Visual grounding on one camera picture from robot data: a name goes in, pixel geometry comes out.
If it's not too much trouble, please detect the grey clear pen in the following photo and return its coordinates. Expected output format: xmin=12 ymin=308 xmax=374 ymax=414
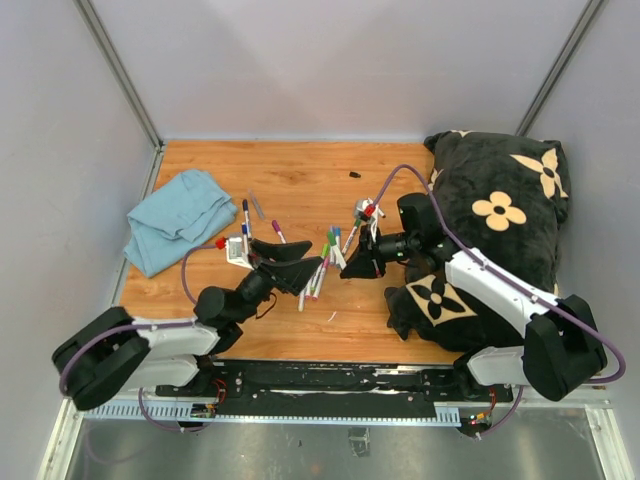
xmin=248 ymin=189 xmax=266 ymax=221

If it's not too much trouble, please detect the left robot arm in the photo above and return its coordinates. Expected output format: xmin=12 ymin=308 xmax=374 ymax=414
xmin=52 ymin=239 xmax=323 ymax=411

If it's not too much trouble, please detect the purple cap marker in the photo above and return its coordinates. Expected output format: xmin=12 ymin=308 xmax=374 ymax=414
xmin=271 ymin=220 xmax=287 ymax=244

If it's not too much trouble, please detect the light green cap marker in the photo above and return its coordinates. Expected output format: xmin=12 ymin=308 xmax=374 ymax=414
xmin=309 ymin=243 xmax=329 ymax=295

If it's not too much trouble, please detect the dark green rainbow marker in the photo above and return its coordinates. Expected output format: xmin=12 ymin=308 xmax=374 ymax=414
xmin=341 ymin=218 xmax=361 ymax=256

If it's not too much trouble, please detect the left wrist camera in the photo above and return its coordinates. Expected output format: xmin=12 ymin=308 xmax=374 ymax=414
xmin=214 ymin=235 xmax=252 ymax=269

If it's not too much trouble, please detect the black floral pillow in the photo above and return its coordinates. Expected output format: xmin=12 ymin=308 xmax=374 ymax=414
xmin=384 ymin=130 xmax=571 ymax=352

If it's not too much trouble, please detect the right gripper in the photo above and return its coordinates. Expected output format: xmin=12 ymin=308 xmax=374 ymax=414
xmin=340 ymin=223 xmax=419 ymax=279

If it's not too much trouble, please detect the purple cable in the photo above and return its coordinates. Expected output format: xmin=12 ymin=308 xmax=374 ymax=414
xmin=58 ymin=243 xmax=226 ymax=396
xmin=372 ymin=163 xmax=627 ymax=385

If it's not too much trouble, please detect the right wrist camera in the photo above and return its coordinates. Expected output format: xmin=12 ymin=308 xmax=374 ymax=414
xmin=353 ymin=198 xmax=380 ymax=238

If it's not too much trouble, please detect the dark blue marker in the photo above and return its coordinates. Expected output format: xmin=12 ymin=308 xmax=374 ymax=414
xmin=242 ymin=199 xmax=250 ymax=226

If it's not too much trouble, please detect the pink cap marker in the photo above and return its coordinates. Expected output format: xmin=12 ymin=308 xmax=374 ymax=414
xmin=311 ymin=257 xmax=330 ymax=300

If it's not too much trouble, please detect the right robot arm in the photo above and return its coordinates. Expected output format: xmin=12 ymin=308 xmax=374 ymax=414
xmin=340 ymin=193 xmax=607 ymax=401

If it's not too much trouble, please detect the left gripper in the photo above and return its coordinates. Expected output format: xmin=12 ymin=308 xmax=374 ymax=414
xmin=234 ymin=239 xmax=324 ymax=324

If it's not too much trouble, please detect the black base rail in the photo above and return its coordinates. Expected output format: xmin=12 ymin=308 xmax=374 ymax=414
xmin=85 ymin=360 xmax=513 ymax=427

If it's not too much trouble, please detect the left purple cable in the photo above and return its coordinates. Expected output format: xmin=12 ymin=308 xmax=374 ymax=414
xmin=58 ymin=243 xmax=226 ymax=396

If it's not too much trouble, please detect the light blue cloth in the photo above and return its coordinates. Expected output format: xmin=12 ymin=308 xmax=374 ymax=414
xmin=124 ymin=169 xmax=238 ymax=278

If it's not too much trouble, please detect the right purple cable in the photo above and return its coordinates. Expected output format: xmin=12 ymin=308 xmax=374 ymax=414
xmin=372 ymin=163 xmax=627 ymax=385

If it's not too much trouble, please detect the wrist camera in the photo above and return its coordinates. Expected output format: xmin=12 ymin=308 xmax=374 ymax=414
xmin=214 ymin=235 xmax=252 ymax=269
xmin=353 ymin=198 xmax=380 ymax=238

